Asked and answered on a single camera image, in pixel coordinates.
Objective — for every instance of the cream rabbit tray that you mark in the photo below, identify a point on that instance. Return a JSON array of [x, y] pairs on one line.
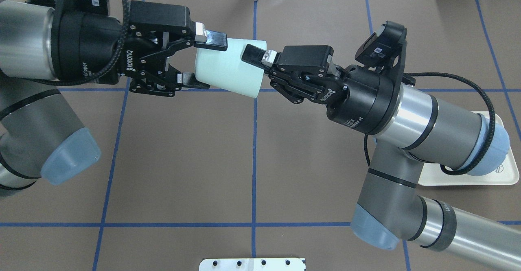
[[498, 167]]

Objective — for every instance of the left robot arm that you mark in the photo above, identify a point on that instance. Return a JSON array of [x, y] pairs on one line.
[[44, 137]]

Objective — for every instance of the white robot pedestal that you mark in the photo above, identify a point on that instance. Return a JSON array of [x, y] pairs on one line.
[[253, 264]]

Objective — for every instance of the mint green cup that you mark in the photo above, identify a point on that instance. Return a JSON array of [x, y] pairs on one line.
[[226, 70]]

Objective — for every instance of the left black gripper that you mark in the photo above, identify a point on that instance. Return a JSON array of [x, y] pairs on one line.
[[87, 45]]

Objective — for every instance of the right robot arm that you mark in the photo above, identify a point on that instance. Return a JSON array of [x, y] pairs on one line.
[[417, 136]]

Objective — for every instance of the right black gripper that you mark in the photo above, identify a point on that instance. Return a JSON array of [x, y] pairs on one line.
[[363, 100]]

